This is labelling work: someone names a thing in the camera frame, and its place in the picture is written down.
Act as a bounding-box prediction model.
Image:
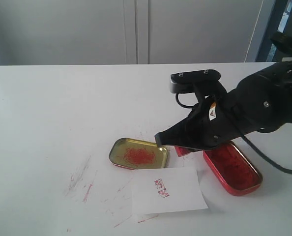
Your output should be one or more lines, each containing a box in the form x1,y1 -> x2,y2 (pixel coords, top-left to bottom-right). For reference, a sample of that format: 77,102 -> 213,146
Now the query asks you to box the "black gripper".
155,95 -> 244,150

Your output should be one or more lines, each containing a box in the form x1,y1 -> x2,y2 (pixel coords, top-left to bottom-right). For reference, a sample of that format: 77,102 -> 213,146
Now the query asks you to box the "red stamp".
175,147 -> 190,157

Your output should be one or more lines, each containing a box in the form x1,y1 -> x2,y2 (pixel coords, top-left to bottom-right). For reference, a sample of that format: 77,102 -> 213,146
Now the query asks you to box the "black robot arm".
155,61 -> 292,150

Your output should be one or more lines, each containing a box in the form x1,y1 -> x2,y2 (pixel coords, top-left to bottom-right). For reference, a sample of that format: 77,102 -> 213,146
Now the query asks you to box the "red ink pad tin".
203,141 -> 263,196

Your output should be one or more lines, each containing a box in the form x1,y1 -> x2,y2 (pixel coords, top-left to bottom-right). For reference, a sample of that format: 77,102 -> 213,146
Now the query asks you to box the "gold tin lid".
109,138 -> 169,170

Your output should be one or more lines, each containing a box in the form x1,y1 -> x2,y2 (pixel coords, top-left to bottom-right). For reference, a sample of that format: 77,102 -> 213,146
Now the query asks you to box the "white paper sheet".
131,167 -> 208,215

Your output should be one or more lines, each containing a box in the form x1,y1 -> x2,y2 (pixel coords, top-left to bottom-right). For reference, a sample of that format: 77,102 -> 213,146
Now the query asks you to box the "white cabinet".
0,0 -> 274,65

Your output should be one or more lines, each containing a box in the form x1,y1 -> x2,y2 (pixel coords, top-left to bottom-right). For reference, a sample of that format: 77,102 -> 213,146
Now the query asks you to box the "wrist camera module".
170,69 -> 221,94

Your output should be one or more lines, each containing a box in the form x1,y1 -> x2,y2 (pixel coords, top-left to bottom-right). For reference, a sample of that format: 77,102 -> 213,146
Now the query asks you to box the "black cable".
270,32 -> 292,59

